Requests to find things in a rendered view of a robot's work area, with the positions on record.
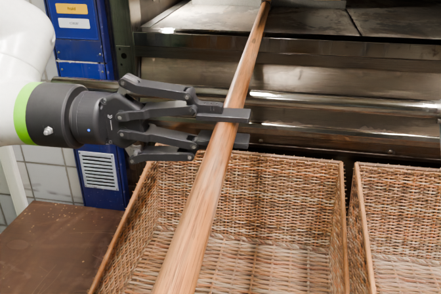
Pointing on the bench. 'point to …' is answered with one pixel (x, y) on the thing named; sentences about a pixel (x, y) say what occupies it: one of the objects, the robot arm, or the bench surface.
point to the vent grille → (98, 170)
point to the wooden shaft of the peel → (208, 182)
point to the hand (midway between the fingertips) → (224, 126)
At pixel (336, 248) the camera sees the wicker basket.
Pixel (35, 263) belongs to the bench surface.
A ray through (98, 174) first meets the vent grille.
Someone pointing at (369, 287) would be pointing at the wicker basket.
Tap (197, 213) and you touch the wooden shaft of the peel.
